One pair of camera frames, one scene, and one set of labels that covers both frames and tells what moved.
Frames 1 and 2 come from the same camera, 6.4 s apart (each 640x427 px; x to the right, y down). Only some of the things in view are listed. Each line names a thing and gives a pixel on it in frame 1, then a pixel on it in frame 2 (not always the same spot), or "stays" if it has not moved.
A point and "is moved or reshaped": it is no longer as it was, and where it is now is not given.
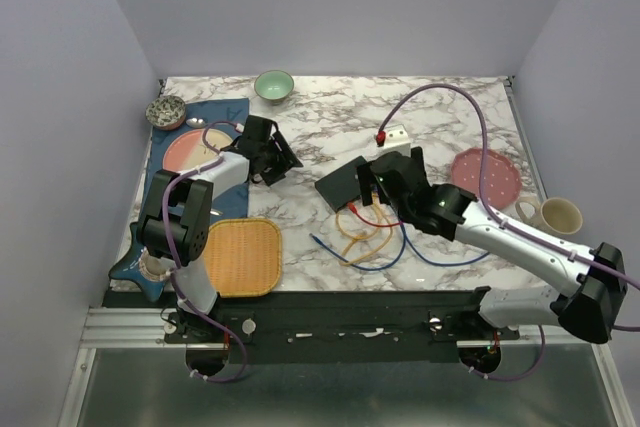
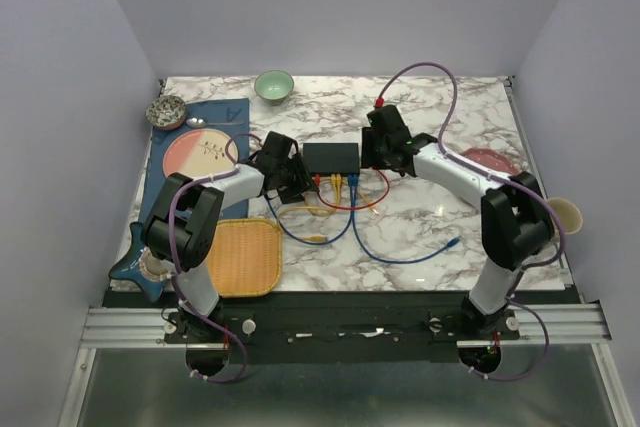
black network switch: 341,186 is moved or reshaped
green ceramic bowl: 274,85 stays
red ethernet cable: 354,210 → 317,180
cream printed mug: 556,215 stays
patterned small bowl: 166,112 stays
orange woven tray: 244,257 stays
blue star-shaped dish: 129,268 stays
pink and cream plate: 187,150 stays
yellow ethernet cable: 365,237 → 336,180
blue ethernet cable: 407,242 → 353,181
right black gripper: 365,176 → 368,157
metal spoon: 195,122 stays
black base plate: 335,336 stays
